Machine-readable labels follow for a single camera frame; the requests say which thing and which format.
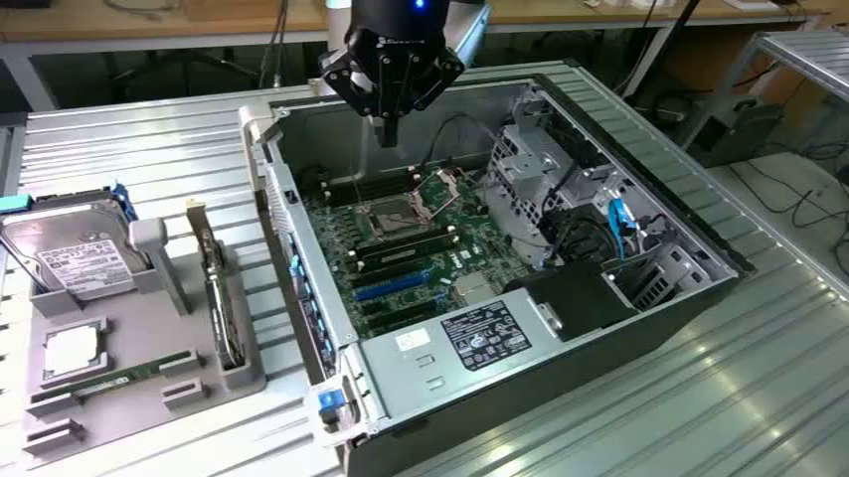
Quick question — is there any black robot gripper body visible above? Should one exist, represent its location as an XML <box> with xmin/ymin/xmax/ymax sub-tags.
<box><xmin>344</xmin><ymin>0</ymin><xmax>447</xmax><ymax>96</ymax></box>

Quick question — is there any green graphics card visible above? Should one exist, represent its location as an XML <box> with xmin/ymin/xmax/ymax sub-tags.
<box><xmin>183</xmin><ymin>197</ymin><xmax>248</xmax><ymax>373</ymax></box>

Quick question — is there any open grey PC case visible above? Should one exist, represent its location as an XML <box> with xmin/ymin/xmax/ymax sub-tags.
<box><xmin>236</xmin><ymin>58</ymin><xmax>758</xmax><ymax>477</ymax></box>

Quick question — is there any metal socket cover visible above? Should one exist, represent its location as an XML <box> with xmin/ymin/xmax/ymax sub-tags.
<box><xmin>408</xmin><ymin>167</ymin><xmax>467</xmax><ymax>221</ymax></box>

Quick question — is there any silver disk bay cage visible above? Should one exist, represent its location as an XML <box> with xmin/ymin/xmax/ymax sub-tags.
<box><xmin>482</xmin><ymin>83</ymin><xmax>664</xmax><ymax>264</ymax></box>

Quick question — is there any wooden desk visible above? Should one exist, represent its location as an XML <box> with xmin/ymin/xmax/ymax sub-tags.
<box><xmin>0</xmin><ymin>0</ymin><xmax>818</xmax><ymax>113</ymax></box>

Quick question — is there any CPU socket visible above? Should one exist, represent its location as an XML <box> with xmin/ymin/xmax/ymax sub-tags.
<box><xmin>360</xmin><ymin>196</ymin><xmax>430</xmax><ymax>238</ymax></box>

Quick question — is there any black RAM slot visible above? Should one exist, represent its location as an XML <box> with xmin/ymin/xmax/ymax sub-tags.
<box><xmin>345</xmin><ymin>230</ymin><xmax>455</xmax><ymax>263</ymax></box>
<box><xmin>341</xmin><ymin>224</ymin><xmax>451</xmax><ymax>257</ymax></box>

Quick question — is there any dark labelled RAM stick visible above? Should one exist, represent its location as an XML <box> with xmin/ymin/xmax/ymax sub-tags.
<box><xmin>355</xmin><ymin>239</ymin><xmax>463</xmax><ymax>274</ymax></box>

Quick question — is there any green motherboard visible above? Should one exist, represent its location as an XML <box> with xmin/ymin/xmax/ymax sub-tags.
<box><xmin>305</xmin><ymin>166</ymin><xmax>530</xmax><ymax>340</ymax></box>

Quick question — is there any long black expansion slot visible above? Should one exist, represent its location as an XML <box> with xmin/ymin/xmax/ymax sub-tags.
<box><xmin>367</xmin><ymin>306</ymin><xmax>443</xmax><ymax>333</ymax></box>
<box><xmin>348</xmin><ymin>261</ymin><xmax>430</xmax><ymax>290</ymax></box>
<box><xmin>361</xmin><ymin>296</ymin><xmax>436</xmax><ymax>322</ymax></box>

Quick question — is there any blue disk carrier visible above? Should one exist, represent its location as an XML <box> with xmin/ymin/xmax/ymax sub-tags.
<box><xmin>0</xmin><ymin>182</ymin><xmax>141</xmax><ymax>235</ymax></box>

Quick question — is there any blue expansion slot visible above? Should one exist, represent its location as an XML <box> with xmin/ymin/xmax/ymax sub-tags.
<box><xmin>353</xmin><ymin>273</ymin><xmax>430</xmax><ymax>302</ymax></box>

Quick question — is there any silver chipset heat sink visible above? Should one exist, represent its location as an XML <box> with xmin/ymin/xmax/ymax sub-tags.
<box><xmin>452</xmin><ymin>275</ymin><xmax>494</xmax><ymax>305</ymax></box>

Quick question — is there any black box on floor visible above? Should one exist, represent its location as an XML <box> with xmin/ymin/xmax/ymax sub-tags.
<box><xmin>680</xmin><ymin>98</ymin><xmax>785</xmax><ymax>169</ymax></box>

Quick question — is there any black plastic shroud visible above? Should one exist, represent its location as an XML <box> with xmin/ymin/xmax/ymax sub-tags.
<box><xmin>504</xmin><ymin>260</ymin><xmax>642</xmax><ymax>343</ymax></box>

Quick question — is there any silver hard disk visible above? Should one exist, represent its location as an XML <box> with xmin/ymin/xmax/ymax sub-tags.
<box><xmin>0</xmin><ymin>198</ymin><xmax>155</xmax><ymax>303</ymax></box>

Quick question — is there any metal slat side table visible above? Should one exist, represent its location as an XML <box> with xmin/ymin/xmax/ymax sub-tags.
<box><xmin>734</xmin><ymin>30</ymin><xmax>849</xmax><ymax>135</ymax></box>

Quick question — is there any silver power supply unit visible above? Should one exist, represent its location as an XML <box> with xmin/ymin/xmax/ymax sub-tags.
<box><xmin>355</xmin><ymin>290</ymin><xmax>566</xmax><ymax>421</ymax></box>

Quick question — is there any grey parts rack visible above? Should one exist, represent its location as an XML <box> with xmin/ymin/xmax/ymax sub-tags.
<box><xmin>18</xmin><ymin>216</ymin><xmax>268</xmax><ymax>458</ymax></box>

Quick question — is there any silver CPU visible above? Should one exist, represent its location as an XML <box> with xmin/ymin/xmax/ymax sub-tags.
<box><xmin>42</xmin><ymin>328</ymin><xmax>106</xmax><ymax>382</ymax></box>

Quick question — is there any green RAM stick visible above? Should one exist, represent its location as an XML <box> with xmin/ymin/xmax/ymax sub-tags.
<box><xmin>30</xmin><ymin>350</ymin><xmax>199</xmax><ymax>401</ymax></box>

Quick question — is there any black looped wire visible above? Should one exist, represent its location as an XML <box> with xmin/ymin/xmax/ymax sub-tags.
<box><xmin>423</xmin><ymin>112</ymin><xmax>503</xmax><ymax>168</ymax></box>

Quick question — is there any black cable bundle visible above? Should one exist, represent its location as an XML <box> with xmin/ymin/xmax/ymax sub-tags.
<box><xmin>536</xmin><ymin>204</ymin><xmax>612</xmax><ymax>260</ymax></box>

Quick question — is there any blue data wire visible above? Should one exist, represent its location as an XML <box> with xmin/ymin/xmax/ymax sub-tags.
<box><xmin>603</xmin><ymin>197</ymin><xmax>639</xmax><ymax>262</ymax></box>

